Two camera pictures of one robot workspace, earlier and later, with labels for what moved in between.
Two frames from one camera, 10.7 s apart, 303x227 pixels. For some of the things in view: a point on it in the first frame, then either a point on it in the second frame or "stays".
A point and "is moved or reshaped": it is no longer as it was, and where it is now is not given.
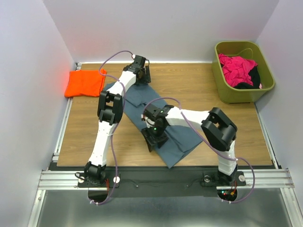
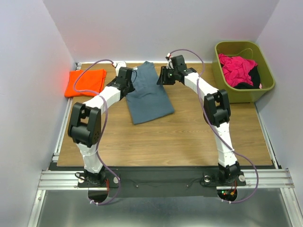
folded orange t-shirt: [85, 82] stays
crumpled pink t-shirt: [236, 69] stays
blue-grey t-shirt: [182, 141] is moved or reshaped
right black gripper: [161, 139] to [162, 80]
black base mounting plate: [186, 181] stays
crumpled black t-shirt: [254, 74] stays
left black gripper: [147, 77] to [131, 88]
